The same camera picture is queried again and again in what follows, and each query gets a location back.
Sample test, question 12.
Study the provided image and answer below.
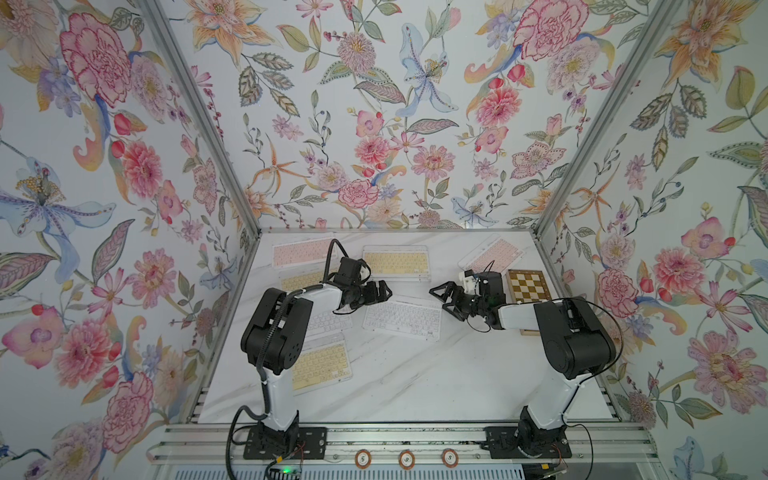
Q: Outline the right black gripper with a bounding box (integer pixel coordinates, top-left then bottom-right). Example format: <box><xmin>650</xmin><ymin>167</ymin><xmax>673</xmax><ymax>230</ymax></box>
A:
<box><xmin>430</xmin><ymin>282</ymin><xmax>488</xmax><ymax>319</ymax></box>

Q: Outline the pink keyboard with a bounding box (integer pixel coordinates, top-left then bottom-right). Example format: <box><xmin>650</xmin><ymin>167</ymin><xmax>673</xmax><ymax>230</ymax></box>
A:
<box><xmin>458</xmin><ymin>234</ymin><xmax>525</xmax><ymax>273</ymax></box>
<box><xmin>272</xmin><ymin>237</ymin><xmax>332</xmax><ymax>269</ymax></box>
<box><xmin>368</xmin><ymin>274</ymin><xmax>431</xmax><ymax>283</ymax></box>

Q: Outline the white keyboard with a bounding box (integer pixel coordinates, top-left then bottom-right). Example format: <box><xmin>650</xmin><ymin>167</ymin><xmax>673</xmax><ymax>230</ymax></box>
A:
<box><xmin>362</xmin><ymin>296</ymin><xmax>443</xmax><ymax>342</ymax></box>
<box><xmin>307</xmin><ymin>311</ymin><xmax>353</xmax><ymax>338</ymax></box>

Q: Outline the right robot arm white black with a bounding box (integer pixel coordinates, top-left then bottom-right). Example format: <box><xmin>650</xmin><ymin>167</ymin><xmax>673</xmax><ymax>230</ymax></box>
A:
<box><xmin>429</xmin><ymin>270</ymin><xmax>619</xmax><ymax>456</ymax></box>

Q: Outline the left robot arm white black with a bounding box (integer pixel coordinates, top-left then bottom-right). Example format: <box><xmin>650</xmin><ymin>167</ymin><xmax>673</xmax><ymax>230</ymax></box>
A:
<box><xmin>240</xmin><ymin>257</ymin><xmax>393</xmax><ymax>432</ymax></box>

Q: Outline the wooden chessboard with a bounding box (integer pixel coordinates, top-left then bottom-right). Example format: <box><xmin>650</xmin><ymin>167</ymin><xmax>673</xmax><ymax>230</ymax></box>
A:
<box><xmin>506</xmin><ymin>269</ymin><xmax>552</xmax><ymax>304</ymax></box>

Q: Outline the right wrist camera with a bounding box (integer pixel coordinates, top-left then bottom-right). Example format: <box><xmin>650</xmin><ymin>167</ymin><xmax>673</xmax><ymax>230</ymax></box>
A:
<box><xmin>460</xmin><ymin>270</ymin><xmax>477</xmax><ymax>295</ymax></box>

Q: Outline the left black cable bundle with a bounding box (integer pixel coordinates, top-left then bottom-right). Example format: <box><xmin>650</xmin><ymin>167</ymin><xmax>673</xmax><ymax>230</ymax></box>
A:
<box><xmin>224</xmin><ymin>238</ymin><xmax>352</xmax><ymax>480</ymax></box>

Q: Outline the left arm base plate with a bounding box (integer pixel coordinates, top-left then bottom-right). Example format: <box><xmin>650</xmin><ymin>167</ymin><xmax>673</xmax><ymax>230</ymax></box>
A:
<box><xmin>243</xmin><ymin>422</ymin><xmax>328</xmax><ymax>460</ymax></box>

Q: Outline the right black cable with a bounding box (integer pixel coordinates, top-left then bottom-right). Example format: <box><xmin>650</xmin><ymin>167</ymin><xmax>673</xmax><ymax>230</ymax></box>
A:
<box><xmin>464</xmin><ymin>259</ymin><xmax>625</xmax><ymax>480</ymax></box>

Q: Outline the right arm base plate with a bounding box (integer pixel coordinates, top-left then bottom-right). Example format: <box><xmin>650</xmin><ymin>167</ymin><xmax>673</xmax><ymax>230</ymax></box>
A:
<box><xmin>482</xmin><ymin>424</ymin><xmax>572</xmax><ymax>460</ymax></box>

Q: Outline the middle orange ring marker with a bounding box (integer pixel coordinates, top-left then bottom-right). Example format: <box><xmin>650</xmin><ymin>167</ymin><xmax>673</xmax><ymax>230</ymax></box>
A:
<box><xmin>398</xmin><ymin>450</ymin><xmax>415</xmax><ymax>471</ymax></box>

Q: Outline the orange ring marker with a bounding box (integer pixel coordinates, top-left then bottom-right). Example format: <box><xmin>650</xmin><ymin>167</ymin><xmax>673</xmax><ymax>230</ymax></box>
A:
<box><xmin>441</xmin><ymin>448</ymin><xmax>460</xmax><ymax>469</ymax></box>
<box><xmin>398</xmin><ymin>450</ymin><xmax>415</xmax><ymax>471</ymax></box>
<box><xmin>354</xmin><ymin>449</ymin><xmax>372</xmax><ymax>470</ymax></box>

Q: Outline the left orange ring marker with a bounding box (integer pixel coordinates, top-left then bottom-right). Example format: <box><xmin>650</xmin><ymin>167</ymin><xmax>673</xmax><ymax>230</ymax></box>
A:
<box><xmin>354</xmin><ymin>449</ymin><xmax>372</xmax><ymax>470</ymax></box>

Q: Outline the right orange ring marker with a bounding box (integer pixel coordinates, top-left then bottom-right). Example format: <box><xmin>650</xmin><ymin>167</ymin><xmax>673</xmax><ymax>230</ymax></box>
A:
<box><xmin>441</xmin><ymin>448</ymin><xmax>460</xmax><ymax>469</ymax></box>

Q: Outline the aluminium front rail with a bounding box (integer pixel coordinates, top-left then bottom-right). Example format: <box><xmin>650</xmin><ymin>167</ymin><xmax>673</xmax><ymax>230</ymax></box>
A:
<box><xmin>147</xmin><ymin>422</ymin><xmax>658</xmax><ymax>467</ymax></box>

